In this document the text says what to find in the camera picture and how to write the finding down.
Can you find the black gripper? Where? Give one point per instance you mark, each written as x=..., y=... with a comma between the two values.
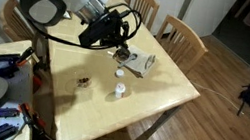
x=102, y=29

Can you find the blue measuring spoon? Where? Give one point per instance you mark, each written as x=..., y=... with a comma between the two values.
x=130, y=59

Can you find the white round lid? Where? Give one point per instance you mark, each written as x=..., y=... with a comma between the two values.
x=119, y=73

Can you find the folded beige towel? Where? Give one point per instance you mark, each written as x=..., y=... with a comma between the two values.
x=142, y=66

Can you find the white pill bottle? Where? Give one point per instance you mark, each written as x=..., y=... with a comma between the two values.
x=120, y=89

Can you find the small brown object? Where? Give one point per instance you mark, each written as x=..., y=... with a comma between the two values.
x=83, y=81

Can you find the grey metal table leg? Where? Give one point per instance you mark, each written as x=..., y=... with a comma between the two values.
x=160, y=123

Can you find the black orange bar clamp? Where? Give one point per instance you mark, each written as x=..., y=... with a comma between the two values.
x=26, y=53

